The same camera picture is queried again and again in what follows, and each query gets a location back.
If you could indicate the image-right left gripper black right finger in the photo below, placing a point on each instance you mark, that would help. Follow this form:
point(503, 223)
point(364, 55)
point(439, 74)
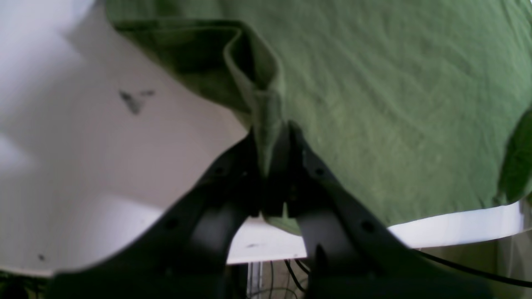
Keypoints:
point(351, 254)

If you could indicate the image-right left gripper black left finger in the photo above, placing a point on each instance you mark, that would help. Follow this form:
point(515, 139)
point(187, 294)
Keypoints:
point(184, 254)

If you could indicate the olive green T-shirt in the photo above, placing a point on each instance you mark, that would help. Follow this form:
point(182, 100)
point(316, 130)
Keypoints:
point(419, 107)

